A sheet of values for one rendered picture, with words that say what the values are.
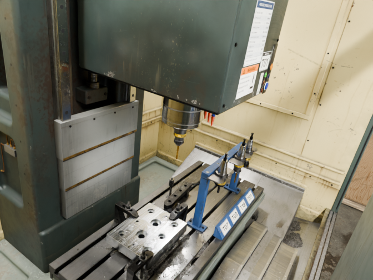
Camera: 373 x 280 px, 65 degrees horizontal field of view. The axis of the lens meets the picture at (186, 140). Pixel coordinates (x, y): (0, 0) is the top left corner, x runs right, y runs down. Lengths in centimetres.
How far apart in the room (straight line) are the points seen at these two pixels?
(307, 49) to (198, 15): 114
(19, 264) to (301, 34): 200
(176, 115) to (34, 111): 55
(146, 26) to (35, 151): 68
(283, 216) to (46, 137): 149
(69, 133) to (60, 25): 43
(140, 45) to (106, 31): 16
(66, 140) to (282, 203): 144
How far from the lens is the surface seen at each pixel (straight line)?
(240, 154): 156
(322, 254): 185
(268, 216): 206
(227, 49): 88
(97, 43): 120
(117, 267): 136
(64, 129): 131
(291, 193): 218
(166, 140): 258
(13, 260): 186
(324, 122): 201
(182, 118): 106
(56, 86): 128
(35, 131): 130
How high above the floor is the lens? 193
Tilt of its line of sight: 25 degrees down
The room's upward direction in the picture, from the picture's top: 8 degrees clockwise
